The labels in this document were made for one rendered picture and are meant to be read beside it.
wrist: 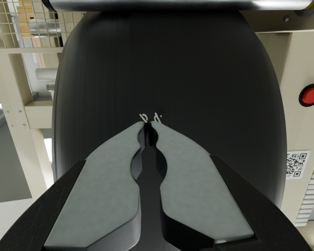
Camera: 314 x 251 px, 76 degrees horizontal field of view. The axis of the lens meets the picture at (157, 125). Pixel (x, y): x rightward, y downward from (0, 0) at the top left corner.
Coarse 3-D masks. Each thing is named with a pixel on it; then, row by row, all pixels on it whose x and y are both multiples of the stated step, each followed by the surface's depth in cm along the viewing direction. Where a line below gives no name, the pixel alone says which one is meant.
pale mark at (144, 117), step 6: (138, 108) 21; (144, 108) 21; (150, 108) 21; (156, 108) 21; (162, 108) 21; (138, 114) 21; (144, 114) 21; (150, 114) 21; (156, 114) 21; (162, 114) 21; (138, 120) 21; (144, 120) 21; (150, 120) 21; (156, 120) 21; (162, 120) 21
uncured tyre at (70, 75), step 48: (96, 48) 23; (144, 48) 23; (192, 48) 23; (240, 48) 24; (96, 96) 21; (144, 96) 21; (192, 96) 21; (240, 96) 22; (96, 144) 20; (240, 144) 21; (144, 192) 21; (144, 240) 22
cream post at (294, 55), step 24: (288, 48) 35; (312, 48) 35; (288, 72) 36; (312, 72) 37; (288, 96) 38; (288, 120) 40; (312, 120) 41; (288, 144) 43; (312, 144) 43; (312, 168) 46; (288, 192) 48; (288, 216) 51
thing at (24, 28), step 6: (18, 0) 214; (24, 0) 216; (18, 6) 218; (24, 6) 219; (30, 6) 221; (24, 18) 223; (30, 18) 228; (24, 24) 226; (24, 30) 228; (24, 36) 230
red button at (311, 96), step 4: (312, 88) 38; (304, 92) 38; (308, 92) 38; (312, 92) 38; (304, 96) 38; (308, 96) 38; (312, 96) 38; (304, 100) 38; (308, 100) 38; (312, 100) 38
